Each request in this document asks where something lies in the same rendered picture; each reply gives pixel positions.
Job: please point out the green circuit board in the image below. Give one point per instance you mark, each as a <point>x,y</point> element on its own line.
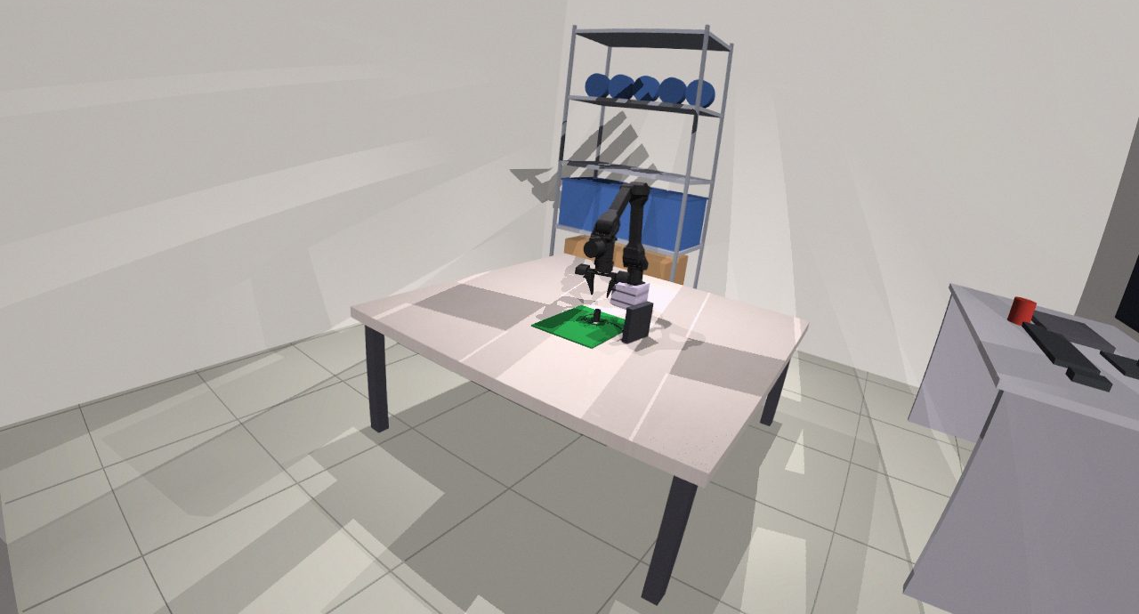
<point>572,326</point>

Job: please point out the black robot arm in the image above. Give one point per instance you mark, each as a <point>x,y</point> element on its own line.
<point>608,225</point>

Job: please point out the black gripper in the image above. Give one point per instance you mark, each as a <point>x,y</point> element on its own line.
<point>603,265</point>

